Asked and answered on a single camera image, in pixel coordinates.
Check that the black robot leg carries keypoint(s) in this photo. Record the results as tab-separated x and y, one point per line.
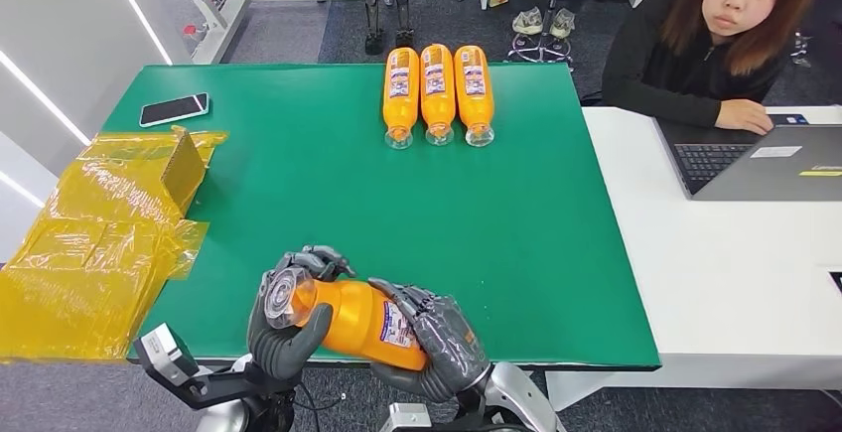
373	8
402	1

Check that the grey sneaker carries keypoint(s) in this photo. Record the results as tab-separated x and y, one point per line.
562	22
527	21

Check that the white metal stand frame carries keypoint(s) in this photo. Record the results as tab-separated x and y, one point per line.
227	14

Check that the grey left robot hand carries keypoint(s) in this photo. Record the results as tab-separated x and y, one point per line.
283	350

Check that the chrome chair base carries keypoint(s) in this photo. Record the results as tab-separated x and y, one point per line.
800	47

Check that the green table mat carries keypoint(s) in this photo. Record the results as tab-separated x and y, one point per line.
329	172

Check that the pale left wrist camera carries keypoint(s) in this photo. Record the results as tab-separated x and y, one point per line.
164	350

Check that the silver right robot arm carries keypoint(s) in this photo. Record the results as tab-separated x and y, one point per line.
519	396

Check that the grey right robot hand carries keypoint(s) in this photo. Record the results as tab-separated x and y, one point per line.
447	343

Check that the yellow film wrapped cardboard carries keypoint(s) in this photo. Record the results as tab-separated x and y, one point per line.
92	264

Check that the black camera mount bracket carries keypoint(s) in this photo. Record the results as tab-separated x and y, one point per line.
224	389

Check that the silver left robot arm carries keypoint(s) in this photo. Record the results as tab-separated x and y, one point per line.
220	419

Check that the person's hand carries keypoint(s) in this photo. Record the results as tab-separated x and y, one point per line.
746	116

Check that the orange juice bottle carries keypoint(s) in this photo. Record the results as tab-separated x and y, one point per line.
437	108
355	320
475	109
400	111

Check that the black smartphone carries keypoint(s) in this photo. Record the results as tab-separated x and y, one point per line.
174	110

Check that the white desk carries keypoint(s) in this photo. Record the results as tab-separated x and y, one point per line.
723	271

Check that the grey laptop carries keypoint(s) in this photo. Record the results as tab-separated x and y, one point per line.
763	176

